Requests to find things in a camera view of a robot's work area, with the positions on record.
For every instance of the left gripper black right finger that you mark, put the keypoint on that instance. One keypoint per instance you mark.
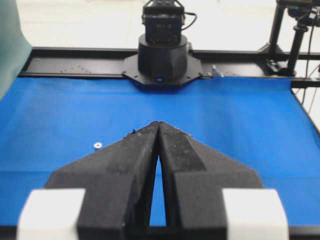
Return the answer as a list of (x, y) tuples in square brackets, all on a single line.
[(210, 196)]

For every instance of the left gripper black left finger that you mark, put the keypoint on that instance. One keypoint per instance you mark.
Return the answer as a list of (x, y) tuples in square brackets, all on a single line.
[(97, 196)]

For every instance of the small silver metal shaft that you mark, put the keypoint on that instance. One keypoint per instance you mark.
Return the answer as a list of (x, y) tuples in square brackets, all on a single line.
[(97, 146)]

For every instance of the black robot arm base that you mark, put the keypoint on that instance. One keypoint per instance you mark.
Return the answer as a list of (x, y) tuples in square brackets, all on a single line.
[(163, 58)]

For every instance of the blue table mat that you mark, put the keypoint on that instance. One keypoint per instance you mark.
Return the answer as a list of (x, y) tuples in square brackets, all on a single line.
[(46, 123)]

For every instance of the green cloth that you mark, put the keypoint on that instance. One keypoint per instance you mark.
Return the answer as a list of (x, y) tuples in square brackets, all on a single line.
[(14, 48)]

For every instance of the small metal bracket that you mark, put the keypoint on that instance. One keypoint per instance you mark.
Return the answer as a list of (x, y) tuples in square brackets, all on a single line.
[(214, 73)]

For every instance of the black aluminium frame rail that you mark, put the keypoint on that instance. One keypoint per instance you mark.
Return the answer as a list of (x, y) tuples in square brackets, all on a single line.
[(108, 63)]

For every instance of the black camera stand pole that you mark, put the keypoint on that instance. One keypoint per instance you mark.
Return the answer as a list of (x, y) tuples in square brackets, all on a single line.
[(305, 17)]

